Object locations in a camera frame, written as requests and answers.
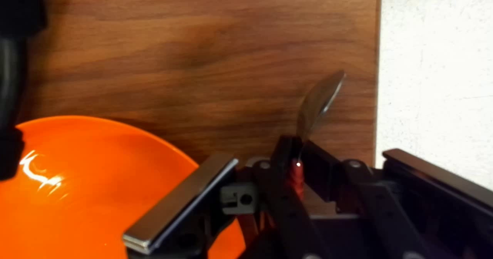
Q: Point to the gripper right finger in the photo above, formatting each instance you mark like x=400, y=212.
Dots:
x=377, y=201

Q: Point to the orange plate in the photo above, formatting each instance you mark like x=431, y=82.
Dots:
x=84, y=182

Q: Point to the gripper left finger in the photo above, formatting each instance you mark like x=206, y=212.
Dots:
x=285, y=197

